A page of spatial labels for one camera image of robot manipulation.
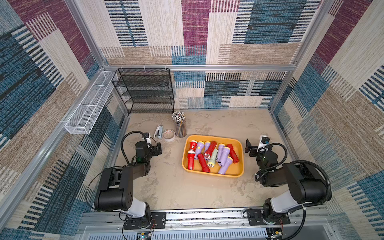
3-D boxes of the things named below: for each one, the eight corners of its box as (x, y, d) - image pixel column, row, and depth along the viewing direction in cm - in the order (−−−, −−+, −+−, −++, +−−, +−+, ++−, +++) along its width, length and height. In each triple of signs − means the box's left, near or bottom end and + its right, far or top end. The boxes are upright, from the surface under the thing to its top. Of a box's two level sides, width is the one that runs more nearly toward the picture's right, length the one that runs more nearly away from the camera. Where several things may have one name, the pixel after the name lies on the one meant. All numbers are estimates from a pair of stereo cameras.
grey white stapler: (153, 139, 106) (153, 137, 104) (156, 127, 112) (155, 125, 111) (162, 139, 106) (162, 137, 104) (164, 127, 112) (163, 125, 111)
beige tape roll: (161, 141, 105) (161, 139, 103) (163, 131, 110) (162, 129, 108) (174, 141, 105) (174, 139, 103) (175, 131, 110) (175, 129, 108)
